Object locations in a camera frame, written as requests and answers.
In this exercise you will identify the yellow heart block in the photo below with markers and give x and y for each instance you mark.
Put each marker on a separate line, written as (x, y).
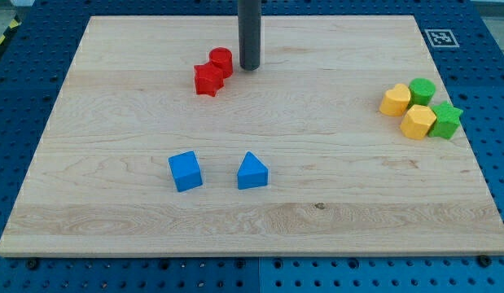
(396, 100)

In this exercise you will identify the white fiducial marker tag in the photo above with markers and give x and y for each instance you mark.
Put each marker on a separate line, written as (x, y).
(441, 38)

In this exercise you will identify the black yellow hazard tape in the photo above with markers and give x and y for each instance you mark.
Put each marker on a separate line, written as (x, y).
(9, 32)

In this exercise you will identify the red cylinder block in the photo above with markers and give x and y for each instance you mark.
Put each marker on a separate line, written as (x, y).
(222, 58)

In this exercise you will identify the yellow hexagon block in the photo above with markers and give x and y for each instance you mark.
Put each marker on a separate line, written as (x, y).
(417, 122)

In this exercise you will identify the green cylinder block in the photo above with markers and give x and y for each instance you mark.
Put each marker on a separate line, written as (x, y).
(422, 91)

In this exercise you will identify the light wooden board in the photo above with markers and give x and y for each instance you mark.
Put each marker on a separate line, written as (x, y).
(293, 159)

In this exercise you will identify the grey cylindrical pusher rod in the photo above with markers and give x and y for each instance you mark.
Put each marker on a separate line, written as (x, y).
(249, 22)

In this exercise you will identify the green star block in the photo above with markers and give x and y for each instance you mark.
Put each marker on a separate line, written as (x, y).
(447, 120)

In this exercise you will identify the red star block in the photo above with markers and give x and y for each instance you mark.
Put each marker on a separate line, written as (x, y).
(208, 79)

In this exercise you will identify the blue triangle block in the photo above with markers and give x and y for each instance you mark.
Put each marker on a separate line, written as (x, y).
(252, 173)

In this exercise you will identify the blue cube block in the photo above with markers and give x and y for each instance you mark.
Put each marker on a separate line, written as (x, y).
(185, 171)

